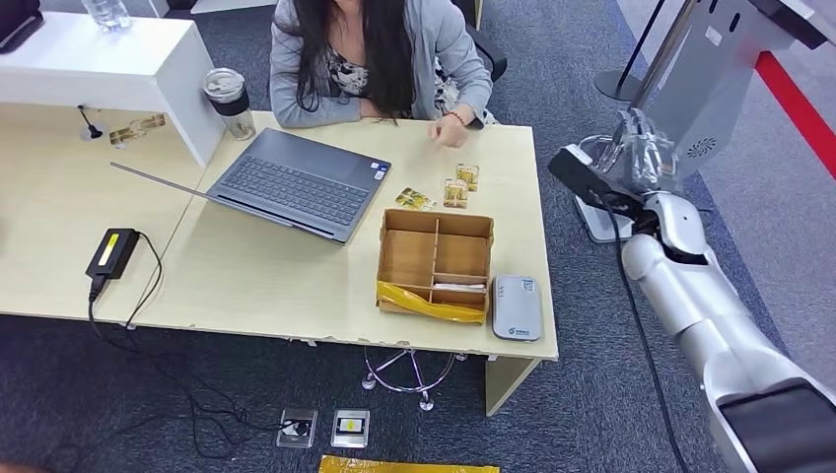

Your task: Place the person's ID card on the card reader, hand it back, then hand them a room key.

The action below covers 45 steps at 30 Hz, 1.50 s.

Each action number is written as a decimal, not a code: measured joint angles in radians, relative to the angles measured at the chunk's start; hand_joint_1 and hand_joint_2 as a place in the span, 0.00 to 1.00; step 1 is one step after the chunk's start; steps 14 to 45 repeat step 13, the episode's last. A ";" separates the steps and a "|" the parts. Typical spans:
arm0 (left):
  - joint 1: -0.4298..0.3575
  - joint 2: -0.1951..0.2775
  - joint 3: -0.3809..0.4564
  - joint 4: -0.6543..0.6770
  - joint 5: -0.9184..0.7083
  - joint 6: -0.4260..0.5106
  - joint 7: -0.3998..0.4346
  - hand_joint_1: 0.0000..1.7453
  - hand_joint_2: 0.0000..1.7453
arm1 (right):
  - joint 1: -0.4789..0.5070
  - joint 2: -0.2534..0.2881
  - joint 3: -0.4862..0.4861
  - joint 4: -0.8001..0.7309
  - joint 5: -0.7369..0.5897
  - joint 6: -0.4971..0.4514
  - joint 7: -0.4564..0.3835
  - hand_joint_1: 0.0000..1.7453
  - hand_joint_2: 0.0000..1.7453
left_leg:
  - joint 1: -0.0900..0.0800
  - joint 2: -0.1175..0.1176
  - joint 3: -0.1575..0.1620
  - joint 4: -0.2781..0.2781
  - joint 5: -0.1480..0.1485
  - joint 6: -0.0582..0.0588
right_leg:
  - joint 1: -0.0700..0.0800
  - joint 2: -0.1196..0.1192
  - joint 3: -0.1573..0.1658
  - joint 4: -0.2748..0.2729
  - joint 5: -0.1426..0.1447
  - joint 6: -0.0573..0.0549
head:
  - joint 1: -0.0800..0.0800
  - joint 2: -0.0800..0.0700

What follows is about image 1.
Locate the clear water bottle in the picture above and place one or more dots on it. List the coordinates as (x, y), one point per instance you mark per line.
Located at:
(108, 13)

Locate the person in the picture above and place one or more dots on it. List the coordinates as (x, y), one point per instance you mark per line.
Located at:
(451, 46)

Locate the chrome stool base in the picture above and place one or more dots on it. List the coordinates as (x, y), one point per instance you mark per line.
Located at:
(426, 403)

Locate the black stanchion post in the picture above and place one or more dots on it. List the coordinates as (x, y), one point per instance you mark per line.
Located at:
(617, 85)

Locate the white card stack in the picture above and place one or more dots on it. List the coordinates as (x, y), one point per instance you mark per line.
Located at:
(460, 286)

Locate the metal floor socket with plug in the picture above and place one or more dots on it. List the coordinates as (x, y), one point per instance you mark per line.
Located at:
(290, 437)

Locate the black office chair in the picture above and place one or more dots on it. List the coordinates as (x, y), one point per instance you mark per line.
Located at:
(493, 55)

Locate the grey kiosk stand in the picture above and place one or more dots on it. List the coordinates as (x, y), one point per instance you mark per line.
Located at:
(699, 85)

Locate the person's left forearm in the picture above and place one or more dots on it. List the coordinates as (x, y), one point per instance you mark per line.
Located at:
(475, 98)

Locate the grey open laptop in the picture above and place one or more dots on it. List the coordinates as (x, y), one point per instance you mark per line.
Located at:
(294, 186)

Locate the clear tumbler black band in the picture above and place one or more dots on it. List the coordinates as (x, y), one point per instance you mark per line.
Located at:
(232, 104)

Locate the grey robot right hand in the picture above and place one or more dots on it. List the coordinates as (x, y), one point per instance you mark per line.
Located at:
(643, 160)

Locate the person's right forearm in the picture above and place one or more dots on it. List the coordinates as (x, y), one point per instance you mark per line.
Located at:
(313, 112)

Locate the metal floor socket yellow label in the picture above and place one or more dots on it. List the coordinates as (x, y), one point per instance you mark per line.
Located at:
(351, 427)

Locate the light wood desk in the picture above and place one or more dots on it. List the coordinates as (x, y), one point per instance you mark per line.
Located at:
(46, 215)
(506, 385)

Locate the yellow patterned card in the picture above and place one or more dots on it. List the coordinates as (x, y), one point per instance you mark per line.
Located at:
(123, 137)
(456, 194)
(413, 198)
(468, 177)
(151, 122)

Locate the wooden compartment box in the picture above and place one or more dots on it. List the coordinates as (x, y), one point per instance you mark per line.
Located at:
(408, 258)

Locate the person's right hand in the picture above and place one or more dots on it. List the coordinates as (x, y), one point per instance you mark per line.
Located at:
(371, 109)

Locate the grey white card reader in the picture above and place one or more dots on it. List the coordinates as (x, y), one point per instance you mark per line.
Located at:
(516, 310)

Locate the yellow floor marking tape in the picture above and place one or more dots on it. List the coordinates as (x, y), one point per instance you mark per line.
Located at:
(405, 466)

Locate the white raised counter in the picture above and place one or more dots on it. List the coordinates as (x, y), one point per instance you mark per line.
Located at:
(98, 65)

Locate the red barrier belt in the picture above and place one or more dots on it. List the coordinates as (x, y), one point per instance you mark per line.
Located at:
(797, 108)

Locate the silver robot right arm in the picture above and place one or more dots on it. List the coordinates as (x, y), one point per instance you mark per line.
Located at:
(705, 300)

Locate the person's left hand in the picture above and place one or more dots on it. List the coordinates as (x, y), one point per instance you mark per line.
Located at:
(449, 134)

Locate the black flat device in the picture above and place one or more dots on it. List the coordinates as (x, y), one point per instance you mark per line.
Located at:
(16, 19)

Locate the black power adapter yellow label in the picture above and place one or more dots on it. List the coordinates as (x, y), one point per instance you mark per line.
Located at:
(114, 251)

